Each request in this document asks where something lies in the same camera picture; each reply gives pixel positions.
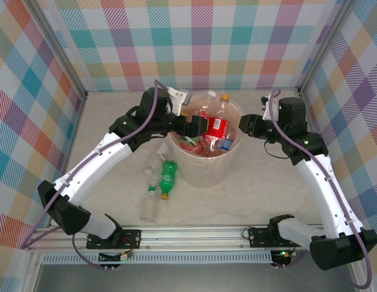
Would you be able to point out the red green label bottle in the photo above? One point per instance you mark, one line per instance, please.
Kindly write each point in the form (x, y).
(188, 141)

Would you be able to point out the large clear bottle red label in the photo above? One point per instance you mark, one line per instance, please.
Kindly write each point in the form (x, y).
(218, 129)

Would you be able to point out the blue label bottle blue cap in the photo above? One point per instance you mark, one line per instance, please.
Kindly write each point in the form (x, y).
(226, 143)

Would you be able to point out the clear bottle orange cap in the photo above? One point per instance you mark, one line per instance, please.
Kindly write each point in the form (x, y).
(225, 98)

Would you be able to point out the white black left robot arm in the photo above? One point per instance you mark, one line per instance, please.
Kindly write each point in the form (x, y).
(94, 164)

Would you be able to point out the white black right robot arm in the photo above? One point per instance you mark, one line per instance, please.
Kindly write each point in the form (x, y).
(322, 188)

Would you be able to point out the clear plastic bin liner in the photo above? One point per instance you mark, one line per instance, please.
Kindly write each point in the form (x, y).
(203, 162)

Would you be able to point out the beige round bin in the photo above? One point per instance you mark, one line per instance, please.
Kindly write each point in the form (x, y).
(203, 173)

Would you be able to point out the crushed clear plastic bottle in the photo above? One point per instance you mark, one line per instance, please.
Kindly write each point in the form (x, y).
(162, 152)

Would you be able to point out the small clear bottle white cap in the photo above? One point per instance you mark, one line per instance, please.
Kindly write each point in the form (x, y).
(152, 165)

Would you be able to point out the green bottle yellow cap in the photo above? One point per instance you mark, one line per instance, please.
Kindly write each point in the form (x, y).
(168, 176)

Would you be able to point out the clear bottle green label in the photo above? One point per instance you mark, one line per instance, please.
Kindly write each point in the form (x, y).
(149, 205)

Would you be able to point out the yellow power connector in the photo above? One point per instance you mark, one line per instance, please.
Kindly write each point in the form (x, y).
(284, 254)
(124, 257)

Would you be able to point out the aluminium frame post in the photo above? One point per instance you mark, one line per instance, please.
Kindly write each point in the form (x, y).
(59, 48)
(325, 45)

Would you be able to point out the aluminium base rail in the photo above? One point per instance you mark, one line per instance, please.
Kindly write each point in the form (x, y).
(191, 235)

